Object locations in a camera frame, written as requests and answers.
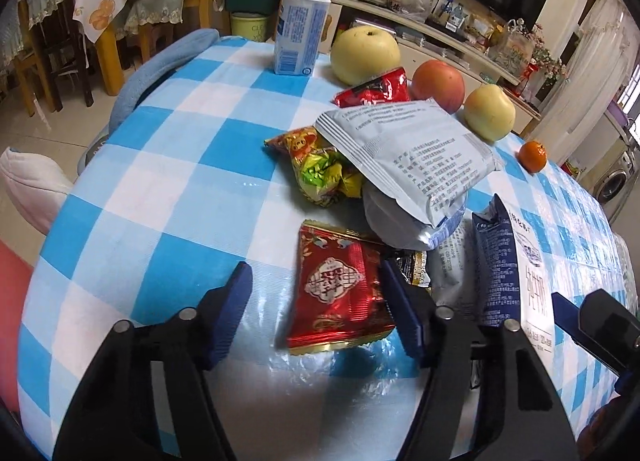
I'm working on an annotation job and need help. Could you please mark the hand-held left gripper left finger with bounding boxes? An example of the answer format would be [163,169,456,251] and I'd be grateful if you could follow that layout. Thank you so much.
[52,261,253,461]

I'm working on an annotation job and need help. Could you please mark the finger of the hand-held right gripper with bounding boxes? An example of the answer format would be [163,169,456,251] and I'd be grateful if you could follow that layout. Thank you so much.
[550,288,640,378]

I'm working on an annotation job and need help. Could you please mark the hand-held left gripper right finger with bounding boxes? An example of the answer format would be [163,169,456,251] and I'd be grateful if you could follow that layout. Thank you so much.
[380,258,576,461]

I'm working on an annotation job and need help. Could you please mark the shiny red foil snack packet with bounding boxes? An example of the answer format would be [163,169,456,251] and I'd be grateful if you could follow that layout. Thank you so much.
[286,221,396,357]

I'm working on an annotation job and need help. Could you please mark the grey printed snack packet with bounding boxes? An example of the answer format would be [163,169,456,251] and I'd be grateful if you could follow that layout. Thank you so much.
[314,98,506,242]

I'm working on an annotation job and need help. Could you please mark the brown gold-edged snack packet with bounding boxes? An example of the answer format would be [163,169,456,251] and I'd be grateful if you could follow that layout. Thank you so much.
[385,248,431,289]

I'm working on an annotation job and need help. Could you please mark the white printed packet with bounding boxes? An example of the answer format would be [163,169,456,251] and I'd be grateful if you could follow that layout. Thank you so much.
[425,218,483,322]

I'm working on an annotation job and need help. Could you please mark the dark blue milk carton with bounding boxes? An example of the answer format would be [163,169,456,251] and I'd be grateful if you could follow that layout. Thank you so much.
[470,194,556,352]

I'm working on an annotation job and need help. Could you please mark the silver white wrapper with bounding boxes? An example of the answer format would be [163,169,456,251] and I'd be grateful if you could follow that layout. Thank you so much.
[361,181,468,249]

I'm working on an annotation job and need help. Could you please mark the silver washing machine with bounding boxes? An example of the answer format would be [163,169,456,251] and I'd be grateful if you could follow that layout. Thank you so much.
[592,111,638,209]

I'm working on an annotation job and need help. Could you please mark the yellow green snack wrapper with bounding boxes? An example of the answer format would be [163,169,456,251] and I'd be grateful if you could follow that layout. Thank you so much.
[290,146,366,209]

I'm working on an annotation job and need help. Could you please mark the blue white checked tablecloth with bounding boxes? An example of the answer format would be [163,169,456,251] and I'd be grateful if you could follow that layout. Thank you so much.
[17,36,631,461]

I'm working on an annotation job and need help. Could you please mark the orange tangerine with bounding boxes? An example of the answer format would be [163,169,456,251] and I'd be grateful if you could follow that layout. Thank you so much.
[517,140,549,173]

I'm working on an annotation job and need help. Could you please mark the orange snack packet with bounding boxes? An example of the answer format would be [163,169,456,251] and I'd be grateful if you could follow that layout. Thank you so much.
[264,126,331,167]

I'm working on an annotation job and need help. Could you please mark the yellow apple right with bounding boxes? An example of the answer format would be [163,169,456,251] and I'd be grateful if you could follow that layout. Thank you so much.
[462,84,517,143]

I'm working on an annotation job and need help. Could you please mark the yellow apple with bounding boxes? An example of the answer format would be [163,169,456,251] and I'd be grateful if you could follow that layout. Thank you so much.
[462,84,517,143]
[330,25,402,86]

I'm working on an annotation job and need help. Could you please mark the red black snack packet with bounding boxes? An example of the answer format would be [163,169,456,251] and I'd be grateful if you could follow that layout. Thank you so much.
[332,67,412,109]

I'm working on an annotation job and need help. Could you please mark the red apple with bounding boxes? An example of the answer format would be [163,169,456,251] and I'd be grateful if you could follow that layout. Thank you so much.
[411,60,466,114]

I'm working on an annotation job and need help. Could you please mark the white pillow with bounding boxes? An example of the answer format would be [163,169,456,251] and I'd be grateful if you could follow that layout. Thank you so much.
[0,146,76,237]

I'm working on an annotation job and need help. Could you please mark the artificial flowers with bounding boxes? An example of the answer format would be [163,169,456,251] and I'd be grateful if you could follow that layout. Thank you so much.
[520,31,568,84]

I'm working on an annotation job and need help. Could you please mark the yellow apple left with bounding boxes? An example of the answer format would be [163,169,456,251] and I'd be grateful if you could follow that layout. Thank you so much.
[330,25,402,86]

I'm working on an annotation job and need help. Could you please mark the white curtain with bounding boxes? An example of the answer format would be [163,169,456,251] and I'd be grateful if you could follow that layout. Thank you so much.
[542,0,636,142]

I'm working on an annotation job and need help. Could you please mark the printed carrier bag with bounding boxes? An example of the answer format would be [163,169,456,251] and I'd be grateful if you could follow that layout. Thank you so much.
[492,18,536,74]

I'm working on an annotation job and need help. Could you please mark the wooden dining table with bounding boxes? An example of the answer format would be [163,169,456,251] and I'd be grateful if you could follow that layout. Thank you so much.
[95,24,126,97]

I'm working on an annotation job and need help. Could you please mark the light green bucket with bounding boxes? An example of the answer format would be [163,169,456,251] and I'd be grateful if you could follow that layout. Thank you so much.
[230,11,268,42]

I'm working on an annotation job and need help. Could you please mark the white blue milk bottle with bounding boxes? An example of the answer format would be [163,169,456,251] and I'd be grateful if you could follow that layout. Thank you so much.
[272,0,333,78]

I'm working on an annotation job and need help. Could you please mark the light wooden chair lace cover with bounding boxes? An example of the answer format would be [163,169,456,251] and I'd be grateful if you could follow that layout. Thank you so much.
[122,0,226,59]

